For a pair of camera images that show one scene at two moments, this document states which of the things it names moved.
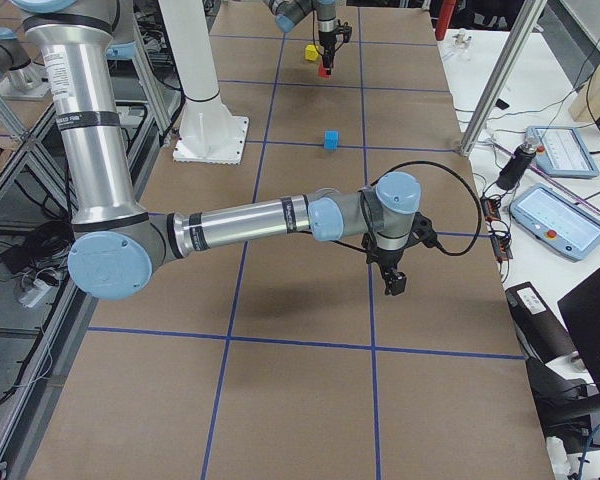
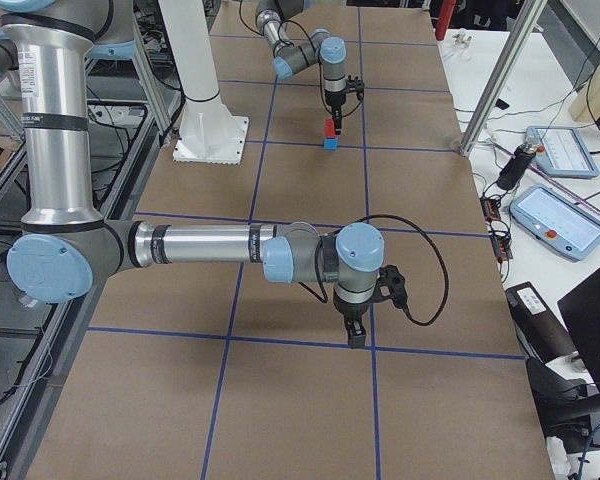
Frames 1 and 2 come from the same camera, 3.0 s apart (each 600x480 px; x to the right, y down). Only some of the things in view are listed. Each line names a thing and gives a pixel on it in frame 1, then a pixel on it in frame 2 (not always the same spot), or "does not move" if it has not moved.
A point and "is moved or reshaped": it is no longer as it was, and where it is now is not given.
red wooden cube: (322, 72) is moved or reshaped
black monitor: (592, 313) does not move
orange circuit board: (500, 242) does not move
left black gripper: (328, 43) to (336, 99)
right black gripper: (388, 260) to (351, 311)
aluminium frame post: (503, 72) does not move
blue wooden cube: (331, 140) does not move
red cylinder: (445, 12) does not move
